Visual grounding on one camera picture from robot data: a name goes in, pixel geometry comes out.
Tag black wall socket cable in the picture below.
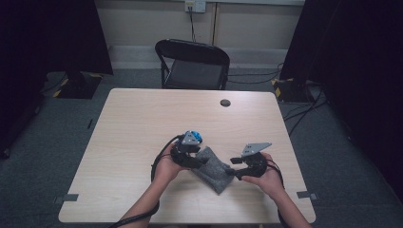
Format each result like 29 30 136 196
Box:
188 6 198 43

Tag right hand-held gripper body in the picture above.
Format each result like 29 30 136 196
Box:
241 142 273 178

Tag person's left hand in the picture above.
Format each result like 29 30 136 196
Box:
152 142 188 184

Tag right hand-held gripper black cable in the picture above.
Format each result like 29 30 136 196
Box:
265 159 289 228

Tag black folding chair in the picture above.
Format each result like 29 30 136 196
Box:
154 38 231 90

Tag grey terry cloth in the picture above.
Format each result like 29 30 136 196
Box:
190 145 236 195

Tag hand-held gripper black cable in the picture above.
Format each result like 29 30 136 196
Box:
265 159 289 228
107 134 184 228

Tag black curtain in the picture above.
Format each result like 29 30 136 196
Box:
0 0 114 156
279 0 403 203

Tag black floor cables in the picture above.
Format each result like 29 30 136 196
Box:
227 62 329 137

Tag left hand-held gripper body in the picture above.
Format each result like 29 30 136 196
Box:
170 130 202 169

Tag left hand-held gripper black cable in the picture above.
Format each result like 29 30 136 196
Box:
107 134 184 228

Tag black stand base, yellow tape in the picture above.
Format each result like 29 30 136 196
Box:
51 70 104 100
270 77 315 104

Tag person's right hand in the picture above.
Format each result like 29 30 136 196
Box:
241 152 285 200

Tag grey tape piece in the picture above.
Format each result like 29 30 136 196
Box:
297 190 317 200
53 193 80 204

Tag white wall socket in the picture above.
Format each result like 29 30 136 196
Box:
184 0 207 13

